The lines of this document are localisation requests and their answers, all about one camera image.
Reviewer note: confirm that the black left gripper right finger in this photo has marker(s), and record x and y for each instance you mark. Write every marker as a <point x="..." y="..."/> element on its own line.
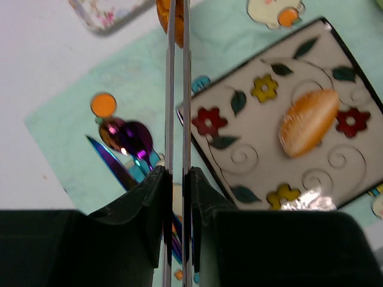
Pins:
<point x="235" y="247"/>

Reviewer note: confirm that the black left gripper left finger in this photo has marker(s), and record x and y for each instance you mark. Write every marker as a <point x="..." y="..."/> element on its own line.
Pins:
<point x="118" y="245"/>

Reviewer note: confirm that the smooth orange oval bread roll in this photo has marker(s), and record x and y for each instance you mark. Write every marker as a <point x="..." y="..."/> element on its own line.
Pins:
<point x="307" y="121"/>

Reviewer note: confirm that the iridescent purple knife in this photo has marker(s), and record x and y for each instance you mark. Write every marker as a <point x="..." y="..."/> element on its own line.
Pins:
<point x="128" y="181"/>

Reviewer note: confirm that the iridescent purple spoon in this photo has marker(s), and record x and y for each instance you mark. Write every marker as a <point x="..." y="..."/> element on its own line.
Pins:
<point x="128" y="138"/>

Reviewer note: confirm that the flower-painted square ceramic plate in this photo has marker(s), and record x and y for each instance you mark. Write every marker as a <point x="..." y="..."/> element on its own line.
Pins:
<point x="235" y="123"/>

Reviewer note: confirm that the light green cartoon placemat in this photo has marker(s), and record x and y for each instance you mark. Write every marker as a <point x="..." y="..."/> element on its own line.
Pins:
<point x="222" y="36"/>

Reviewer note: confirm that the floral rectangular serving tray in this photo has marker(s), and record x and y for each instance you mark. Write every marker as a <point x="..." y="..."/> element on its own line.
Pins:
<point x="106" y="17"/>

